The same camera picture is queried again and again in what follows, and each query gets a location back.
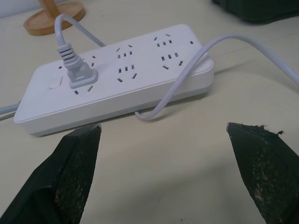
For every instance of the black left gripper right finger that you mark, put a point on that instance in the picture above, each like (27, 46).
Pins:
(264, 172)

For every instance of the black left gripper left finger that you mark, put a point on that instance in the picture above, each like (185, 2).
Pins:
(58, 172)

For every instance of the wooden round stand base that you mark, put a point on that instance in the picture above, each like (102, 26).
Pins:
(54, 17)

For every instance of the white power strip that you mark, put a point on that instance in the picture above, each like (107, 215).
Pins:
(121, 77)

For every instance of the dark green object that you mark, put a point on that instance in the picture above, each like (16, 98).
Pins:
(259, 10)

